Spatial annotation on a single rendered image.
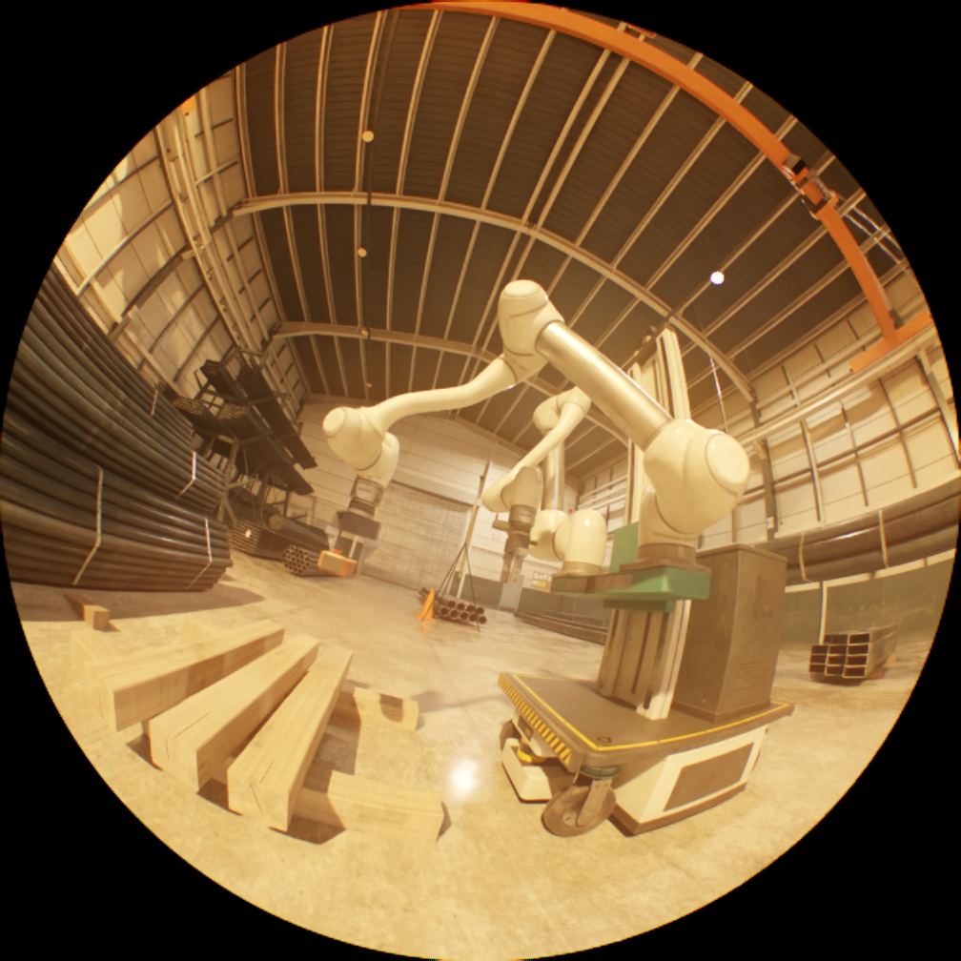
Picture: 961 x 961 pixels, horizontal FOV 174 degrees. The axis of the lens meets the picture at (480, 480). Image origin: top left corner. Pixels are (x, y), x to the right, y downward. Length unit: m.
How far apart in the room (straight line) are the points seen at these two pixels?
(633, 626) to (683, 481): 0.67
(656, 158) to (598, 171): 1.57
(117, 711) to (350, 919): 0.50
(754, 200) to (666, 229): 2.73
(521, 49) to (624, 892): 10.11
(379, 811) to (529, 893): 0.34
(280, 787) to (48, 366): 1.28
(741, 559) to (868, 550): 2.29
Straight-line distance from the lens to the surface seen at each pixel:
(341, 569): 0.74
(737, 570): 1.02
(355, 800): 0.75
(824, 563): 3.28
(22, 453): 1.30
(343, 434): 0.73
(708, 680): 1.05
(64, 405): 1.42
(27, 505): 1.30
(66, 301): 1.89
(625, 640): 1.17
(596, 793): 0.85
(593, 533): 1.18
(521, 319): 0.81
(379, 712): 1.28
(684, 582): 0.74
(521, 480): 1.05
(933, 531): 3.18
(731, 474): 0.59
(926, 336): 10.36
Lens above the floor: 0.60
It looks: 20 degrees up
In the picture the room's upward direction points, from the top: 14 degrees clockwise
